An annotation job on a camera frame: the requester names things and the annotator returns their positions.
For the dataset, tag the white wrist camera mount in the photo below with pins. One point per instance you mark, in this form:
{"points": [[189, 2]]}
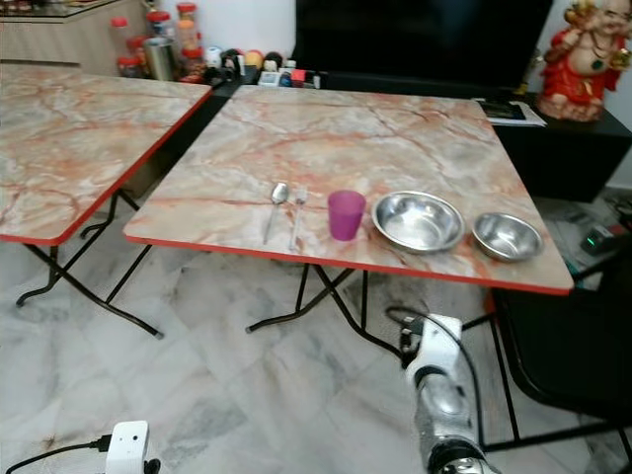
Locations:
{"points": [[128, 446], [439, 344]]}

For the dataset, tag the red gold figurine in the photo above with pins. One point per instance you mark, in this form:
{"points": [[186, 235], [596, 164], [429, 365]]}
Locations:
{"points": [[581, 69]]}

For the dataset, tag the wooden sideboard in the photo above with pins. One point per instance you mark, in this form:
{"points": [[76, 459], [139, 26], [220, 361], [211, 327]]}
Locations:
{"points": [[59, 39]]}

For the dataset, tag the tall red-lid snack jar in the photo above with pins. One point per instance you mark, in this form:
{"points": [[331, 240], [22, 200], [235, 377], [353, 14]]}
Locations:
{"points": [[187, 28]]}

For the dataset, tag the slim red-lid clear jar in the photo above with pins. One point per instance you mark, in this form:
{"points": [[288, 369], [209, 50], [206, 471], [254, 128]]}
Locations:
{"points": [[119, 39]]}

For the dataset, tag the steel canister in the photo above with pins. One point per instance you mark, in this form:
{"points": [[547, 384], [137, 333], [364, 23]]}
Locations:
{"points": [[159, 59]]}

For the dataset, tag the black device with green light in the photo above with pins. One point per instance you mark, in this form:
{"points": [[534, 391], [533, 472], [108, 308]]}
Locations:
{"points": [[602, 240]]}

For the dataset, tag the marble top folding table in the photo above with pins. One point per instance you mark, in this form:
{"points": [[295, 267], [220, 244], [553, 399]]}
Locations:
{"points": [[365, 133], [79, 138]]}

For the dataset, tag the black chair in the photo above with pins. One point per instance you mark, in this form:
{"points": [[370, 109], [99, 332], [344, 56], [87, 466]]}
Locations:
{"points": [[568, 346]]}

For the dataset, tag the small steel bowl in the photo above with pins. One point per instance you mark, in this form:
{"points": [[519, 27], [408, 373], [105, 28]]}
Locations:
{"points": [[508, 238]]}

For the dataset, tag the dark book with white pages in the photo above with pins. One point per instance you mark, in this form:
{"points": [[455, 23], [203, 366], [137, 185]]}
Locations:
{"points": [[509, 111]]}

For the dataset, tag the black television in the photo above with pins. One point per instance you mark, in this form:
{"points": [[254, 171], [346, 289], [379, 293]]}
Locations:
{"points": [[420, 38]]}

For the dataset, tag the steel fork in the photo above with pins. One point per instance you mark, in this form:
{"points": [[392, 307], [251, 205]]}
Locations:
{"points": [[297, 207]]}

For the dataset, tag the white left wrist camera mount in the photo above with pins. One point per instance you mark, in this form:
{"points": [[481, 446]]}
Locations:
{"points": [[128, 446]]}

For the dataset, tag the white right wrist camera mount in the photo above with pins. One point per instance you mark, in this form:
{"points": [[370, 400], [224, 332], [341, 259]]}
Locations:
{"points": [[439, 344]]}

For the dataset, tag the steel spoon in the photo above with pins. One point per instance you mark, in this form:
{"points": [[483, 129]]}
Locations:
{"points": [[278, 193]]}

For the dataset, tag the large steel bowl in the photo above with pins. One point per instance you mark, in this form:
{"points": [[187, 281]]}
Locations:
{"points": [[418, 224]]}

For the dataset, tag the purple plastic cup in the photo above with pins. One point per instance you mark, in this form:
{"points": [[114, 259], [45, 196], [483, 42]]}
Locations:
{"points": [[346, 217]]}

